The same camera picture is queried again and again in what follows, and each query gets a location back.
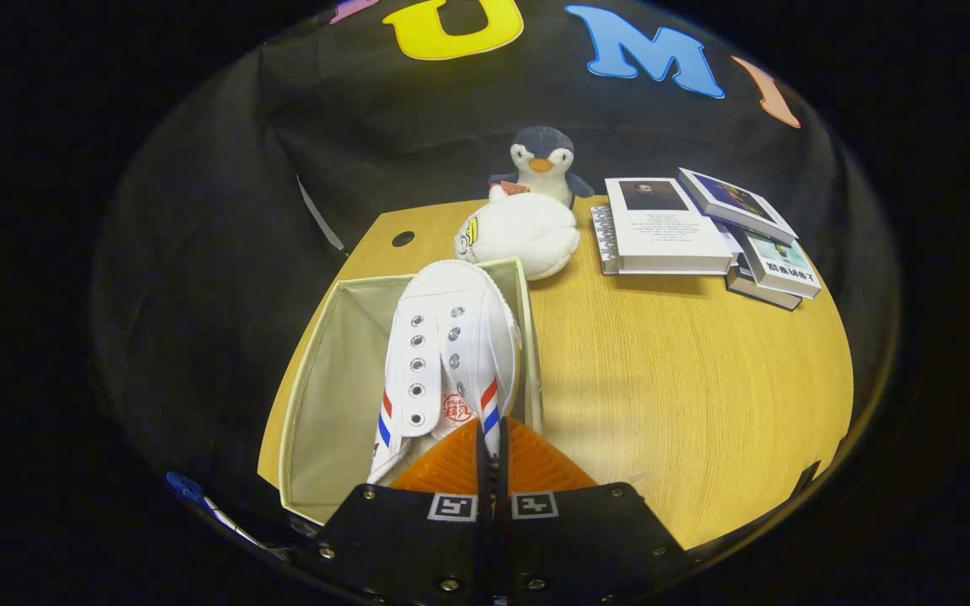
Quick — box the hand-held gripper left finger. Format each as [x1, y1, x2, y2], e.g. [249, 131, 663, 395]
[296, 419, 493, 606]

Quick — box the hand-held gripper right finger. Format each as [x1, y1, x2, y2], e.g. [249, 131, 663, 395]
[498, 417, 695, 606]

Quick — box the grey fabric storage box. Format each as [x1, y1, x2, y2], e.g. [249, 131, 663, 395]
[279, 257, 545, 527]

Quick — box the white shoe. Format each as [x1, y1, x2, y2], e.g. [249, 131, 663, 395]
[367, 259, 525, 487]

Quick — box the dark hardcover book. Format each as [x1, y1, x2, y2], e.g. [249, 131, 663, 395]
[725, 252, 803, 311]

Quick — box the white plush toy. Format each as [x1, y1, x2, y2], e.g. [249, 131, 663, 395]
[454, 183, 580, 281]

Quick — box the white book with portrait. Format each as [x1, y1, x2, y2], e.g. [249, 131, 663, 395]
[590, 177, 734, 276]

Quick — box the book with pale green cover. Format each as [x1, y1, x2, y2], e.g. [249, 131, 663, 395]
[738, 227, 823, 300]

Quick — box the black backdrop cloth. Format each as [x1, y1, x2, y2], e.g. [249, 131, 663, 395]
[89, 0, 903, 523]

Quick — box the book with blue cover picture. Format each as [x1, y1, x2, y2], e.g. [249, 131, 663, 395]
[677, 167, 799, 245]

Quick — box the penguin plush toy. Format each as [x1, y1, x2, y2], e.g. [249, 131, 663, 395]
[489, 126, 595, 209]

